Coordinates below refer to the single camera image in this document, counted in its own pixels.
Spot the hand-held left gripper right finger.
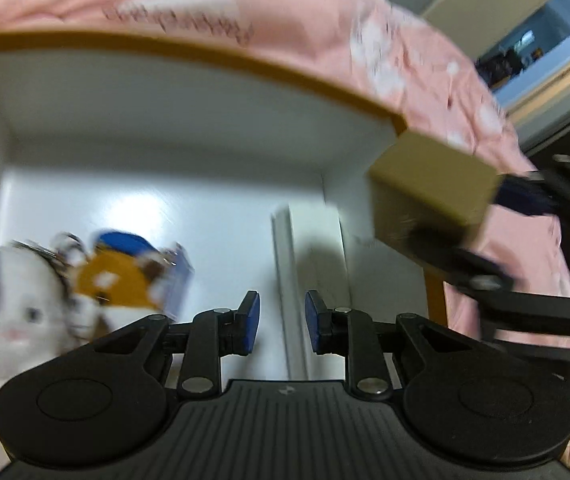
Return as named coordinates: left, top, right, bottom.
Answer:
left=304, top=289, right=472, bottom=401

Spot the small tan cardboard box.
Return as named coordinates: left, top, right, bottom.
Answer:
left=367, top=129, right=504, bottom=273

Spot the dark chair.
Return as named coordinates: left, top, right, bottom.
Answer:
left=475, top=46, right=522, bottom=92

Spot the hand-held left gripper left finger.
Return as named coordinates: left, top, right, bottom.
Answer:
left=92, top=290, right=261, bottom=401

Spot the white and black plush toy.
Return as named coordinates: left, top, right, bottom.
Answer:
left=0, top=245, right=82, bottom=407

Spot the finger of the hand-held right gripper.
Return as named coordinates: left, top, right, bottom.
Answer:
left=493, top=154, right=570, bottom=218
left=406, top=224, right=570, bottom=349

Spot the white flat box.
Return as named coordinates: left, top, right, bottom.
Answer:
left=270, top=203, right=362, bottom=382

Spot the orange cardboard storage box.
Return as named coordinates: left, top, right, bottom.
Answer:
left=0, top=30, right=451, bottom=391

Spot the pink printed blanket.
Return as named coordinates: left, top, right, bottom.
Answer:
left=0, top=0, right=570, bottom=352

